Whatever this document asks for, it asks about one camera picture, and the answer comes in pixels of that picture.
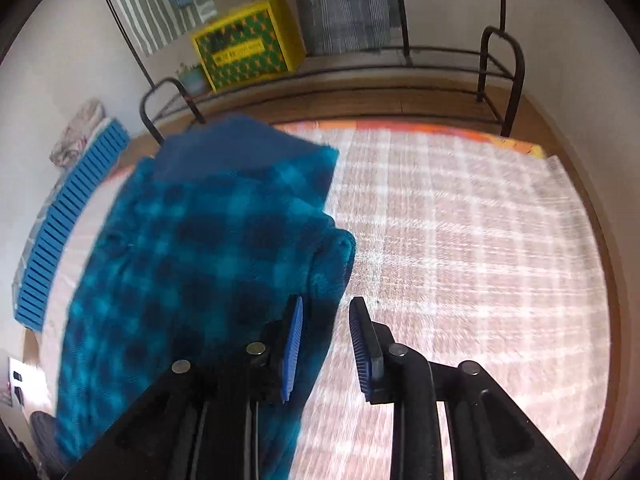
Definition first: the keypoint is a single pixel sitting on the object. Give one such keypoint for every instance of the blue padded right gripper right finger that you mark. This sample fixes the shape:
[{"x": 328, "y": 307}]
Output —
[{"x": 368, "y": 352}]

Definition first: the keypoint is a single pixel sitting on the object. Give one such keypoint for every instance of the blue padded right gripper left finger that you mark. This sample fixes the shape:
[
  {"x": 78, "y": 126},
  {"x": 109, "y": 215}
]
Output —
[{"x": 292, "y": 329}]

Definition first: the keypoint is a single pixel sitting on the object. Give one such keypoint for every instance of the teal plaid fleece jacket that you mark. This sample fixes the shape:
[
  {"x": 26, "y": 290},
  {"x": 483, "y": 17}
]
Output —
[{"x": 203, "y": 246}]

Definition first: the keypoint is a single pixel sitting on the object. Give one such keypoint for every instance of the black metal clothes rack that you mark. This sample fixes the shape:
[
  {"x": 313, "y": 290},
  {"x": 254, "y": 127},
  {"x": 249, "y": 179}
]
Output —
[{"x": 499, "y": 65}]

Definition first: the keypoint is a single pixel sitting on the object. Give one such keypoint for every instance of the pink checked bed cover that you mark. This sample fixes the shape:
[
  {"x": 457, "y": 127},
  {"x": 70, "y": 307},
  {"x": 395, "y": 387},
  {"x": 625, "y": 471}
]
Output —
[{"x": 467, "y": 252}]

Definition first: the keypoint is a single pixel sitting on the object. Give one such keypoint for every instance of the small potted plant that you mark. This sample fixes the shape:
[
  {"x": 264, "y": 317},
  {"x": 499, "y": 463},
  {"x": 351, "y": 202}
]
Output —
[{"x": 193, "y": 78}]

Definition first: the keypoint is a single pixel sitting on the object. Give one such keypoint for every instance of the floral folded quilt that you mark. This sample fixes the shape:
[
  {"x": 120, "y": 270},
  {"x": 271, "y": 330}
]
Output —
[{"x": 77, "y": 134}]

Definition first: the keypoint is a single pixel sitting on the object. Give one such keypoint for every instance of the yellow green patterned box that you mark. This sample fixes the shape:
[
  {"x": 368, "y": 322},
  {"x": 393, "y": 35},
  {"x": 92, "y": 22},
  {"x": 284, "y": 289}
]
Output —
[{"x": 257, "y": 42}]

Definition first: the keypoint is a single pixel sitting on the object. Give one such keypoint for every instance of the grey plaid long coat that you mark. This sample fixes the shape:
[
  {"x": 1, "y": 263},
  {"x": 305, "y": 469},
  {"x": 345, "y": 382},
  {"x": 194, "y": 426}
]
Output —
[{"x": 332, "y": 27}]

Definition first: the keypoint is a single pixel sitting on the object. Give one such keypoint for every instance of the grey striped white cloth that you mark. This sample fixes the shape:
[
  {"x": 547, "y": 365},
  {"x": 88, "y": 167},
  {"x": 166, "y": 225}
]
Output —
[{"x": 156, "y": 23}]

